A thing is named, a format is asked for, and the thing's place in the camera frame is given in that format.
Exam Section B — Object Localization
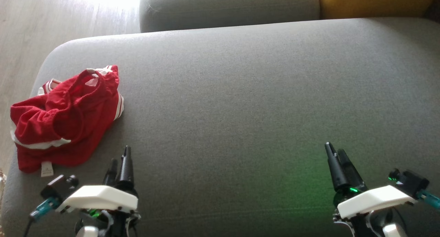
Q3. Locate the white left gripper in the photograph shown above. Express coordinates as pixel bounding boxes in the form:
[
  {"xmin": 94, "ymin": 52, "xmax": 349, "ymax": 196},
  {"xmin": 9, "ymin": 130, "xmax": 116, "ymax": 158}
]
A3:
[{"xmin": 55, "ymin": 145, "xmax": 139, "ymax": 214}]

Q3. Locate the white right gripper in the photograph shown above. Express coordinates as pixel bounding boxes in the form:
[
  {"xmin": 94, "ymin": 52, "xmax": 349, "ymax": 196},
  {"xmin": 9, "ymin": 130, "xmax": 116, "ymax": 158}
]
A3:
[{"xmin": 324, "ymin": 142, "xmax": 416, "ymax": 220}]

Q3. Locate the red shirt with white sleeves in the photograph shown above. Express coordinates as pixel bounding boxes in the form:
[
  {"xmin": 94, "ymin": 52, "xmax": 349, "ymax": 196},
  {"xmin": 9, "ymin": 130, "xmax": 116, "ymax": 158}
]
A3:
[{"xmin": 16, "ymin": 65, "xmax": 124, "ymax": 178}]

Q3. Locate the grey sofa seat cushion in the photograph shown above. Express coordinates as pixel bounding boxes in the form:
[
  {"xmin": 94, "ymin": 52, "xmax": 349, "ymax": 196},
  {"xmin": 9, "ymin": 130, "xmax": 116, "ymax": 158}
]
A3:
[{"xmin": 0, "ymin": 17, "xmax": 440, "ymax": 237}]

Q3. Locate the mustard yellow cushion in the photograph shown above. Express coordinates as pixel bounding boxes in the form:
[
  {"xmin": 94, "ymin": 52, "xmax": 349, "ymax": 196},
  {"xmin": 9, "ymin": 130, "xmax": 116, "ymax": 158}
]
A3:
[{"xmin": 317, "ymin": 0, "xmax": 440, "ymax": 20}]

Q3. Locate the grey sofa backrest cushion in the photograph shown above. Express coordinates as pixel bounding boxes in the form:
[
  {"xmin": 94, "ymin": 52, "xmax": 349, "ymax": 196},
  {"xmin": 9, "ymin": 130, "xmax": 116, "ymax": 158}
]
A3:
[{"xmin": 139, "ymin": 0, "xmax": 321, "ymax": 33}]

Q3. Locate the black left cable teal plug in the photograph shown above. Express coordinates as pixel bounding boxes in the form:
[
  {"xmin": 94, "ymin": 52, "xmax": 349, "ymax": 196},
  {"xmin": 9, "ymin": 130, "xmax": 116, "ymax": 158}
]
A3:
[{"xmin": 23, "ymin": 196, "xmax": 63, "ymax": 237}]

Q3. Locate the black cable teal plug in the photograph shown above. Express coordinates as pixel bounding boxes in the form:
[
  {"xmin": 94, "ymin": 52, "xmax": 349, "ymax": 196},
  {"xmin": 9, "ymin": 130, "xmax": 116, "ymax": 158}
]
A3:
[
  {"xmin": 23, "ymin": 196, "xmax": 63, "ymax": 237},
  {"xmin": 414, "ymin": 190, "xmax": 440, "ymax": 211}
]

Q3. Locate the black right cable teal plug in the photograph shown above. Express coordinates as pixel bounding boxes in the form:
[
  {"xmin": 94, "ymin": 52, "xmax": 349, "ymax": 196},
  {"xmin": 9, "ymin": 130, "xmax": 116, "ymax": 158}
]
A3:
[{"xmin": 414, "ymin": 190, "xmax": 440, "ymax": 211}]

